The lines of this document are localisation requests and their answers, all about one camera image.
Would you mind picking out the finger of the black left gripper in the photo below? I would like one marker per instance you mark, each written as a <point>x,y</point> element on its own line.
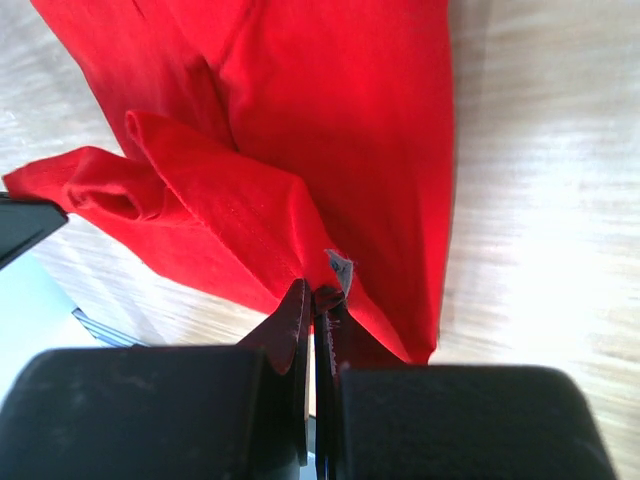
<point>24,224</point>

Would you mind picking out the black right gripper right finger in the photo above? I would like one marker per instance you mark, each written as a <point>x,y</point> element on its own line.
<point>361,391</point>

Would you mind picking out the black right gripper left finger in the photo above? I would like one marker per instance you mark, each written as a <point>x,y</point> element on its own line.
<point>279,431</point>

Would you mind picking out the red t shirt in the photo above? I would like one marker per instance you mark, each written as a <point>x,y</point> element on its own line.
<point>259,137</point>

